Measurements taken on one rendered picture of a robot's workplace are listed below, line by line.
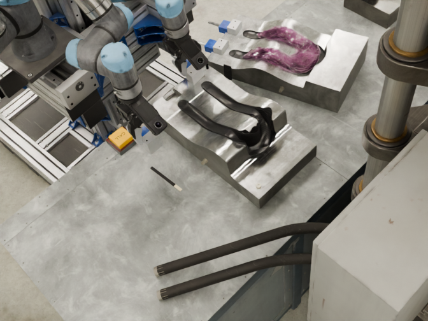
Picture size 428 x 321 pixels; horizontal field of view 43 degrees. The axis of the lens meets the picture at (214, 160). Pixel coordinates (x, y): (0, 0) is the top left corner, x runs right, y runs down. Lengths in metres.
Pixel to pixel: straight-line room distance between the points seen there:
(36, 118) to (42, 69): 1.07
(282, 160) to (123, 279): 0.59
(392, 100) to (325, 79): 0.73
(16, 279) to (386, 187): 2.07
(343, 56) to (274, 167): 0.47
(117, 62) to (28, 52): 0.55
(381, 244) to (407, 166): 0.15
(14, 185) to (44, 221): 1.19
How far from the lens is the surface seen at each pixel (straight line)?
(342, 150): 1.76
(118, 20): 1.54
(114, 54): 1.40
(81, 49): 1.48
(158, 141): 1.66
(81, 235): 1.72
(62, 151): 2.70
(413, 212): 0.90
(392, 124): 1.15
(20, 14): 1.78
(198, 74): 1.82
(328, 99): 1.81
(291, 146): 1.69
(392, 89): 1.07
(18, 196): 2.92
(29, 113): 2.93
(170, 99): 1.85
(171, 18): 1.56
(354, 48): 1.90
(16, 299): 2.66
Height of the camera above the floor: 2.24
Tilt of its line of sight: 55 degrees down
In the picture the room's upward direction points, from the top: 12 degrees counter-clockwise
